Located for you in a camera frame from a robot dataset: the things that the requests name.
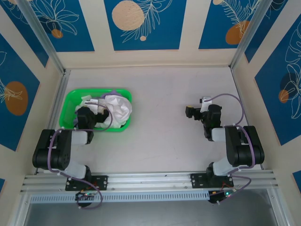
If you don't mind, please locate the green plastic basket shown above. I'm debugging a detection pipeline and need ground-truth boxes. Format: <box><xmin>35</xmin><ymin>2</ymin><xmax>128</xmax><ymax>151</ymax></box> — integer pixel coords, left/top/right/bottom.
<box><xmin>58</xmin><ymin>88</ymin><xmax>134</xmax><ymax>133</ymax></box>

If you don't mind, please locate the white t-shirt with robot print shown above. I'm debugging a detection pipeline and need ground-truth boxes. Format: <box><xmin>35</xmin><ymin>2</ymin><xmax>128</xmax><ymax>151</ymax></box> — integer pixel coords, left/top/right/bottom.
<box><xmin>75</xmin><ymin>93</ymin><xmax>132</xmax><ymax>129</ymax></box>

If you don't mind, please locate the black base plate left arm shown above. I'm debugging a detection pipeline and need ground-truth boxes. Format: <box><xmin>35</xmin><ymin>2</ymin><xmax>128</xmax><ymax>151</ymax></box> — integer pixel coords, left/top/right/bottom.
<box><xmin>65</xmin><ymin>175</ymin><xmax>109</xmax><ymax>191</ymax></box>

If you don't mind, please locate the black base plate right arm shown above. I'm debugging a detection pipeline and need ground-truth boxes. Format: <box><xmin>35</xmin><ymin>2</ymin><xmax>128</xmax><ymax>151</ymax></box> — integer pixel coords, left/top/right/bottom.
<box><xmin>190</xmin><ymin>173</ymin><xmax>235</xmax><ymax>189</ymax></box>

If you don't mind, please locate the purple t-shirt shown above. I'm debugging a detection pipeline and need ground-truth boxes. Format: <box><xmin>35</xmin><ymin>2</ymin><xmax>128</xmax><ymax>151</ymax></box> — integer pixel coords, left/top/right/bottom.
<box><xmin>73</xmin><ymin>90</ymin><xmax>124</xmax><ymax>127</ymax></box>

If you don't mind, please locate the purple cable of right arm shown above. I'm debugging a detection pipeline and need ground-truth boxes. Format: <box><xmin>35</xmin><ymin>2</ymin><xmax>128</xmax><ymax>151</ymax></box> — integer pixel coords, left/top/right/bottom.
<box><xmin>206</xmin><ymin>93</ymin><xmax>257</xmax><ymax>205</ymax></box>

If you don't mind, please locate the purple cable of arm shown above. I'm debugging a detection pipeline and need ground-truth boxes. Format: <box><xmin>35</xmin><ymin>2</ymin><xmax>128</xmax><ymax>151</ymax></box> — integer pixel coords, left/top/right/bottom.
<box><xmin>48</xmin><ymin>105</ymin><xmax>112</xmax><ymax>210</ymax></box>
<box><xmin>206</xmin><ymin>93</ymin><xmax>257</xmax><ymax>205</ymax></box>

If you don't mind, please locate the aluminium side rail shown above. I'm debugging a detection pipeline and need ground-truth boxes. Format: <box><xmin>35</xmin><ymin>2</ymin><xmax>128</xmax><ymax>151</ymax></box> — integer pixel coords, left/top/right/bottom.
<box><xmin>35</xmin><ymin>69</ymin><xmax>71</xmax><ymax>175</ymax></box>
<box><xmin>230</xmin><ymin>67</ymin><xmax>265</xmax><ymax>170</ymax></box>

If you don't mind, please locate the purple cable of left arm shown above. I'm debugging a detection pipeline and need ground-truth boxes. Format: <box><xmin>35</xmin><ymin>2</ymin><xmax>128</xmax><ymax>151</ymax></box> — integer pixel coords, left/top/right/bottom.
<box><xmin>48</xmin><ymin>105</ymin><xmax>112</xmax><ymax>210</ymax></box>

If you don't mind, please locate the blue floral wall panel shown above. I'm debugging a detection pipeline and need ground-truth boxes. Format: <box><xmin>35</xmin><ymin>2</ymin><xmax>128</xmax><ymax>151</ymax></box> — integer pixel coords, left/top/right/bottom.
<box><xmin>198</xmin><ymin>0</ymin><xmax>262</xmax><ymax>50</ymax></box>
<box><xmin>0</xmin><ymin>32</ymin><xmax>41</xmax><ymax>152</ymax></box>
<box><xmin>254</xmin><ymin>22</ymin><xmax>301</xmax><ymax>146</ymax></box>
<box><xmin>104</xmin><ymin>0</ymin><xmax>188</xmax><ymax>51</ymax></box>
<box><xmin>23</xmin><ymin>0</ymin><xmax>95</xmax><ymax>53</ymax></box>

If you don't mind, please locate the aluminium profile rail beam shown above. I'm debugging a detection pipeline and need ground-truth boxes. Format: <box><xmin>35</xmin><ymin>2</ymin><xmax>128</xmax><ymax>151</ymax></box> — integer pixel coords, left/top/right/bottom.
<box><xmin>20</xmin><ymin>171</ymin><xmax>279</xmax><ymax>193</ymax></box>

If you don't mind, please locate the aluminium frame post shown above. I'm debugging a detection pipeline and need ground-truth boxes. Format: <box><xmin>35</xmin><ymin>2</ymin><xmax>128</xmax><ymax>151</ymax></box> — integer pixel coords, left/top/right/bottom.
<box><xmin>230</xmin><ymin>0</ymin><xmax>270</xmax><ymax>69</ymax></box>
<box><xmin>16</xmin><ymin>0</ymin><xmax>66</xmax><ymax>74</ymax></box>

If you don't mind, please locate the grey slotted cable duct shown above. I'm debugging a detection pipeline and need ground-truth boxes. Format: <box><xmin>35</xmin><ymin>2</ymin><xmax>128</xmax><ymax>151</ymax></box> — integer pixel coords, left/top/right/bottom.
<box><xmin>30</xmin><ymin>191</ymin><xmax>210</xmax><ymax>203</ymax></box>

